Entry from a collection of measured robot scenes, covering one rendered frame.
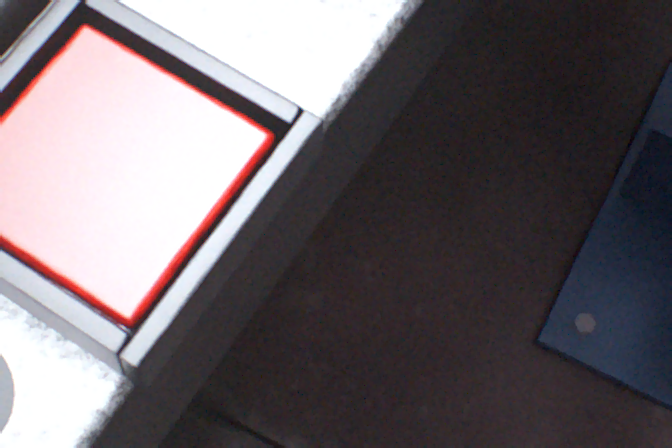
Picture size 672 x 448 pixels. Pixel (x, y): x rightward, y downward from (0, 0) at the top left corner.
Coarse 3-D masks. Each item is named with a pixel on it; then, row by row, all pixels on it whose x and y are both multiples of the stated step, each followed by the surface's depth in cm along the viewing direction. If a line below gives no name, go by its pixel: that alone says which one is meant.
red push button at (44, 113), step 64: (64, 64) 32; (128, 64) 32; (0, 128) 31; (64, 128) 31; (128, 128) 31; (192, 128) 31; (256, 128) 32; (0, 192) 31; (64, 192) 31; (128, 192) 31; (192, 192) 31; (64, 256) 30; (128, 256) 30; (192, 256) 31; (128, 320) 29
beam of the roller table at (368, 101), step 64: (128, 0) 35; (192, 0) 35; (256, 0) 35; (320, 0) 35; (384, 0) 35; (448, 0) 38; (256, 64) 34; (320, 64) 34; (384, 64) 35; (384, 128) 39; (320, 192) 36; (256, 256) 34; (0, 320) 31; (64, 384) 30; (128, 384) 30; (192, 384) 35
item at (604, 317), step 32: (640, 128) 137; (640, 160) 127; (608, 192) 134; (640, 192) 132; (608, 224) 132; (640, 224) 132; (608, 256) 131; (640, 256) 131; (576, 288) 129; (608, 288) 129; (640, 288) 129; (576, 320) 127; (608, 320) 128; (640, 320) 128; (576, 352) 126; (608, 352) 127; (640, 352) 127; (640, 384) 125
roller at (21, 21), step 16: (0, 0) 35; (16, 0) 35; (32, 0) 36; (48, 0) 37; (0, 16) 35; (16, 16) 36; (32, 16) 36; (0, 32) 35; (16, 32) 36; (0, 48) 36
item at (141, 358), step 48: (96, 0) 33; (48, 48) 32; (144, 48) 33; (192, 48) 32; (0, 96) 31; (240, 96) 32; (288, 144) 31; (288, 192) 32; (240, 240) 30; (0, 288) 30; (48, 288) 29; (192, 288) 29; (96, 336) 29; (144, 336) 29; (144, 384) 30
